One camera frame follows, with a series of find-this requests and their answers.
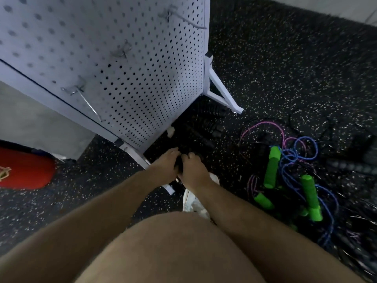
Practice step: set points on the person's right forearm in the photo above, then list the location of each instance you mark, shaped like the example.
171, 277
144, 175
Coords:
271, 238

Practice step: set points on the person's left leg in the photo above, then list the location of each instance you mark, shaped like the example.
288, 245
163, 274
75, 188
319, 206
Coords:
171, 250

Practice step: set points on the white pegboard stand foot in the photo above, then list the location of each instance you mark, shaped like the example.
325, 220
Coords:
221, 94
138, 159

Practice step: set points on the metal pegboard hook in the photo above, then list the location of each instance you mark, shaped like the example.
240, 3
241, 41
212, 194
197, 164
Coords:
182, 20
122, 54
88, 103

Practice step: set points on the red floor object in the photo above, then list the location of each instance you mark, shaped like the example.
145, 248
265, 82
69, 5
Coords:
23, 168

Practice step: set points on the white pegboard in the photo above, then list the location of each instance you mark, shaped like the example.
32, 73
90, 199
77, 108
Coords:
118, 56

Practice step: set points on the person's left forearm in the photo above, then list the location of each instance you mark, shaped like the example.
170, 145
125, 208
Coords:
76, 232

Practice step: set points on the person's right hand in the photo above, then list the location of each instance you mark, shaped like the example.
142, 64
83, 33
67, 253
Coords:
194, 172

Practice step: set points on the white left shoe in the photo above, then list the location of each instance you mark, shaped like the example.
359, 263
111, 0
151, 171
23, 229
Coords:
197, 203

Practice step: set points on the person's left hand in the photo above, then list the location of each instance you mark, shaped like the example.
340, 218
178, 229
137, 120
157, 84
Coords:
165, 168

